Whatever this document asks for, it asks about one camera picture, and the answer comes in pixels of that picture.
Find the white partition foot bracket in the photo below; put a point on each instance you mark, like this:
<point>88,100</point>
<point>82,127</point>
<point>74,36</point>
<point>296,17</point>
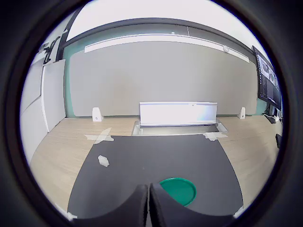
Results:
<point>242,113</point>
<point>96,115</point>

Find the small white plastic terminal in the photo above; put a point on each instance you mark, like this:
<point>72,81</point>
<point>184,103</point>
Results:
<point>103,161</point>

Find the black computer screen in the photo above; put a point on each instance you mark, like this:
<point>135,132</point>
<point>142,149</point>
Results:
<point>267,82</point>

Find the round green lid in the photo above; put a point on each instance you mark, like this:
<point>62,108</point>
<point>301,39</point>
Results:
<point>182,191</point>

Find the white partition panel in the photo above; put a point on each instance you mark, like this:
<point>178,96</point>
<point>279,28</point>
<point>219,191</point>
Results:
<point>54,94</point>

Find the grey partition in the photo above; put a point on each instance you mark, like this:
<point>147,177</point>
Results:
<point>165,78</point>

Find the white tape cross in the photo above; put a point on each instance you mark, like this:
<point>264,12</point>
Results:
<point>71,215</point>
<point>214,136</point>
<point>239,212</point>
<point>101,137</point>

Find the dark grey mat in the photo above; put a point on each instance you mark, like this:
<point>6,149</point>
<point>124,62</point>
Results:
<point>154,160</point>

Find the long white wall rail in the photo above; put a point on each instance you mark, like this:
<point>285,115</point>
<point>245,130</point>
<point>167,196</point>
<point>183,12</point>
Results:
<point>165,39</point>

